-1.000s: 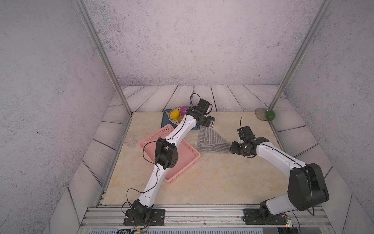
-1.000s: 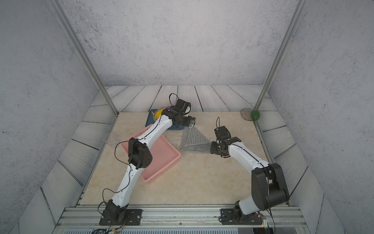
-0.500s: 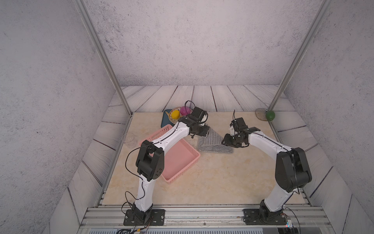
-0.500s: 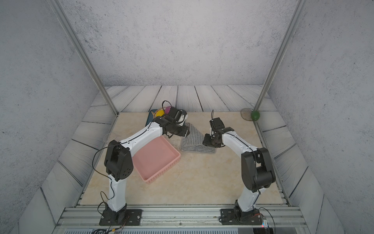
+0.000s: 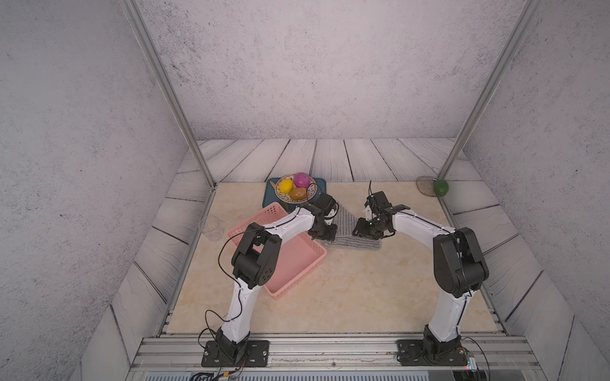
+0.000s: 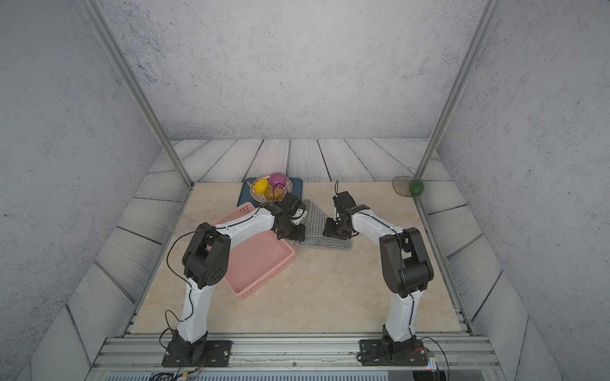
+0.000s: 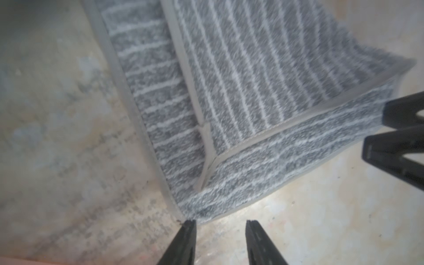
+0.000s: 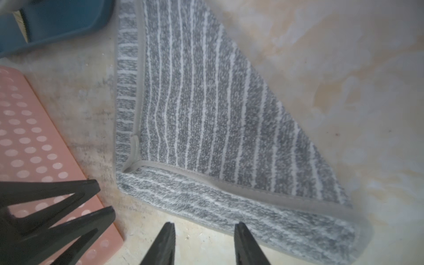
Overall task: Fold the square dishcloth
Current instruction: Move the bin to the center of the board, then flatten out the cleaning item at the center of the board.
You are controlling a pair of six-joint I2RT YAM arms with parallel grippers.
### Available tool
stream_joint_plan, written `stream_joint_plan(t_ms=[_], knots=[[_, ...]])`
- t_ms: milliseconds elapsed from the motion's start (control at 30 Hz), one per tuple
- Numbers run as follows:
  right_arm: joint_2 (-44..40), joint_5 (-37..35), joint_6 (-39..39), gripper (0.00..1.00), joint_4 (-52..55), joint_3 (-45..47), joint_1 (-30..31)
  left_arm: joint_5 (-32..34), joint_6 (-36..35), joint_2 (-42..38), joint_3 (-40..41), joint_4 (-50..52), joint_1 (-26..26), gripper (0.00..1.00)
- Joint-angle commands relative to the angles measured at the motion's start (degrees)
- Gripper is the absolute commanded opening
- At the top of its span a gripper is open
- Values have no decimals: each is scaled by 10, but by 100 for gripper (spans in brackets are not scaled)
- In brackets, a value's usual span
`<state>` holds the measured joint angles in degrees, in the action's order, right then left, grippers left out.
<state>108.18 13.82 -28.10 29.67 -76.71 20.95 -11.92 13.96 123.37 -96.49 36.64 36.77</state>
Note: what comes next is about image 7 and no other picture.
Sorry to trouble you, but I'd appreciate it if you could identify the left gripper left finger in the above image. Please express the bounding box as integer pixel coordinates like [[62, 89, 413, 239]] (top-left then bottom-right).
[[157, 220, 197, 265]]

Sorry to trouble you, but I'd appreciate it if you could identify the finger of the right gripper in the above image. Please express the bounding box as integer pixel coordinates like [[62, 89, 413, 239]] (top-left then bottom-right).
[[362, 125, 424, 191], [382, 92, 424, 129]]

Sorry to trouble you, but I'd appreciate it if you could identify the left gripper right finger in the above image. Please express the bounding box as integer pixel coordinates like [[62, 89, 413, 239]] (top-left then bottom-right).
[[245, 220, 288, 265]]

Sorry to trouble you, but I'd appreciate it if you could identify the grey striped square dishcloth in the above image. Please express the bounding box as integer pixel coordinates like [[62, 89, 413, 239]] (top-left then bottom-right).
[[84, 1, 415, 223]]

